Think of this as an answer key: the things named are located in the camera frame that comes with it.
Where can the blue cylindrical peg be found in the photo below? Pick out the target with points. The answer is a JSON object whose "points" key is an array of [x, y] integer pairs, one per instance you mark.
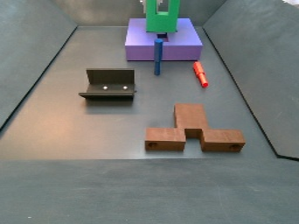
{"points": [[157, 55]]}

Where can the black angled bracket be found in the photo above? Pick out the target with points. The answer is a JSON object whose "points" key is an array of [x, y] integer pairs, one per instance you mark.
{"points": [[109, 83]]}

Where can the purple board with cross slot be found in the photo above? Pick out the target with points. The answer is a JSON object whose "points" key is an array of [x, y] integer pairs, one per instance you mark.
{"points": [[181, 45]]}

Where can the red cylindrical peg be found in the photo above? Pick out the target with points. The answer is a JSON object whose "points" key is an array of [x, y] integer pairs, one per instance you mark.
{"points": [[200, 73]]}

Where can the green U-shaped block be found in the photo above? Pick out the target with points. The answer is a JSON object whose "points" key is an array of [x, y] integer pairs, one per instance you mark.
{"points": [[161, 21]]}

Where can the brown wooden T-shaped block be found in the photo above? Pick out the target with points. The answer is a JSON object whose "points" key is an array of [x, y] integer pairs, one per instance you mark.
{"points": [[190, 125]]}

